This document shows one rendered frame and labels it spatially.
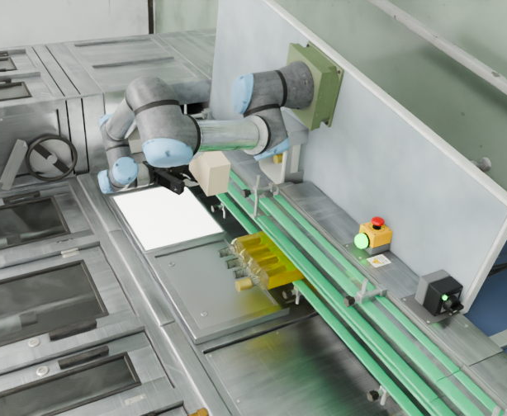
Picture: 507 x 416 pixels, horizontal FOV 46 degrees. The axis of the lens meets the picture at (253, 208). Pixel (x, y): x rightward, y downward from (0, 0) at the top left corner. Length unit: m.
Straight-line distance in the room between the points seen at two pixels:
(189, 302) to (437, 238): 0.82
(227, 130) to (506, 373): 0.92
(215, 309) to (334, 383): 0.45
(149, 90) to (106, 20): 4.02
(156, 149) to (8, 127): 1.24
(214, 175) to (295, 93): 0.38
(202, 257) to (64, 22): 3.55
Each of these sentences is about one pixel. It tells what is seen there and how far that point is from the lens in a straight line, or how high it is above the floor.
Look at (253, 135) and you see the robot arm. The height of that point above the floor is 1.09.
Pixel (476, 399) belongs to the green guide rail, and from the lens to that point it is 1.54.
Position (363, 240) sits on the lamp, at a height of 0.85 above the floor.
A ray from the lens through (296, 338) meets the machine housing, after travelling 1.97.
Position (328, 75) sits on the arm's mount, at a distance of 1.87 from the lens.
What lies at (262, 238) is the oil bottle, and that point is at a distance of 2.05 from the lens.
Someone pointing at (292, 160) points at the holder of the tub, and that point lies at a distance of 2.13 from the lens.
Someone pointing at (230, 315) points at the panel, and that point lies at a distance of 1.97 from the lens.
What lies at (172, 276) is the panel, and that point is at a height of 1.27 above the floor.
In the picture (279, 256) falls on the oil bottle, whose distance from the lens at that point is 1.98.
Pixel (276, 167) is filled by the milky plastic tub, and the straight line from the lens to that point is 2.27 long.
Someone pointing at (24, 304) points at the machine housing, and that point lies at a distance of 2.16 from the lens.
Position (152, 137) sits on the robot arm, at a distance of 1.49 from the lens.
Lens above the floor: 1.86
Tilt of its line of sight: 25 degrees down
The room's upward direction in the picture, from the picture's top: 103 degrees counter-clockwise
